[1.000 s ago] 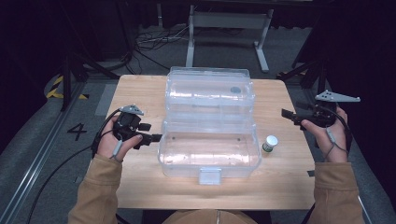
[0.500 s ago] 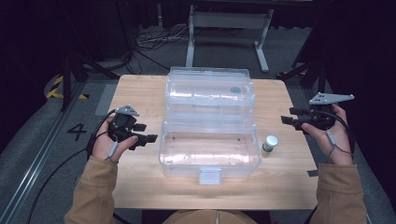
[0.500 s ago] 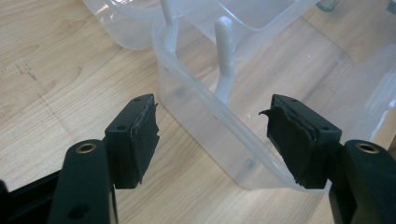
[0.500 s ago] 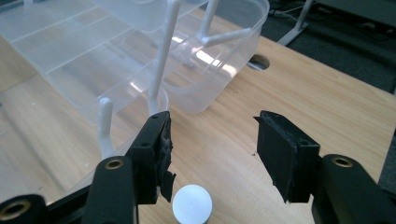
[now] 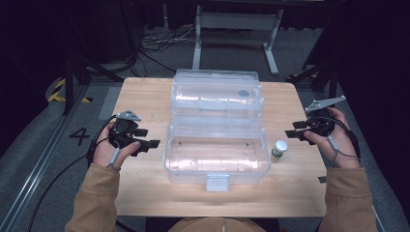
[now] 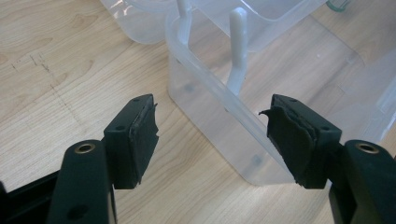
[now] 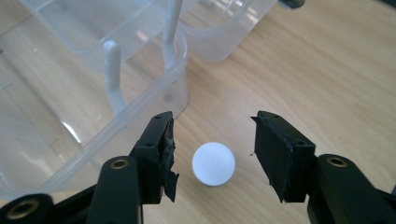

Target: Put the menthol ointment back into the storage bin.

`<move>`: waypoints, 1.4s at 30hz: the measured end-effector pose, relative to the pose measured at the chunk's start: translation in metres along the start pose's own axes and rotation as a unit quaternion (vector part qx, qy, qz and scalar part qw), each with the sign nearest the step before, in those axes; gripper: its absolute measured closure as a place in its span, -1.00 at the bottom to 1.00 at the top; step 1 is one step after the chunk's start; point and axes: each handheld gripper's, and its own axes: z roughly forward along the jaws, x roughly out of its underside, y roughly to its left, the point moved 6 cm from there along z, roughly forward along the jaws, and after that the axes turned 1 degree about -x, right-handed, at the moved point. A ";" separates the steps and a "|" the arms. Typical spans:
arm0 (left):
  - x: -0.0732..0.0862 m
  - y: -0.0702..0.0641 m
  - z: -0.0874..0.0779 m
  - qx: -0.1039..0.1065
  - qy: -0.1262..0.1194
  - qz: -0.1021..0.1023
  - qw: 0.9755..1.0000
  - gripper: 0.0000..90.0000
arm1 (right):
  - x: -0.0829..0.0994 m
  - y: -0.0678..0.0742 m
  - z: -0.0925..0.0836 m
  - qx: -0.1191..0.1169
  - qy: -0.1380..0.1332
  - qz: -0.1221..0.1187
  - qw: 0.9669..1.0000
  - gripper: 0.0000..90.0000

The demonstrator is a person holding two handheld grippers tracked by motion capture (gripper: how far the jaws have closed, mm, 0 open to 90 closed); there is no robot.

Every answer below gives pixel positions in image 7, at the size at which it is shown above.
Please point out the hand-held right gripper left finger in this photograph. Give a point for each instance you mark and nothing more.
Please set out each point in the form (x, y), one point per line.
(152, 161)

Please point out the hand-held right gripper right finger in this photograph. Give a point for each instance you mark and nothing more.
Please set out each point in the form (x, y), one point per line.
(286, 155)

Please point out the small white-capped bottle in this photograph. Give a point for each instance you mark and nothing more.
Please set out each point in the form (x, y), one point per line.
(214, 164)

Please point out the clear plastic storage box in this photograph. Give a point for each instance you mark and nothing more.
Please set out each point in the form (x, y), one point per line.
(62, 109)

